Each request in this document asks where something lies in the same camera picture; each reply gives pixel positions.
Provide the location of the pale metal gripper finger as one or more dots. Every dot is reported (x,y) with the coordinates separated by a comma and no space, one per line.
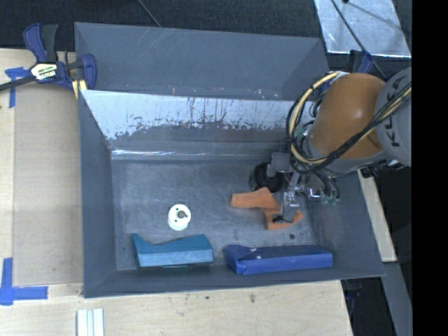
(290,206)

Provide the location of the teal flat block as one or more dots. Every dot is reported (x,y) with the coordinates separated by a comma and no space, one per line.
(175,254)

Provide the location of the blue flat block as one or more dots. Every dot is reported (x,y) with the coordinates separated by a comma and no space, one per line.
(280,259)

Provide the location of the orange cloth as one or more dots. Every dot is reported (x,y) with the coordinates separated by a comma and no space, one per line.
(250,199)

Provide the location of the white round spool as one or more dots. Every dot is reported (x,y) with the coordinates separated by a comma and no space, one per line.
(179,217)

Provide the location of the grey metal bin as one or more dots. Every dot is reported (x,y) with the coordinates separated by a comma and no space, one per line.
(196,187)

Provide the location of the black round object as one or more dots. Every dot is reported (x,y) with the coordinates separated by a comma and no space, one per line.
(259,180)

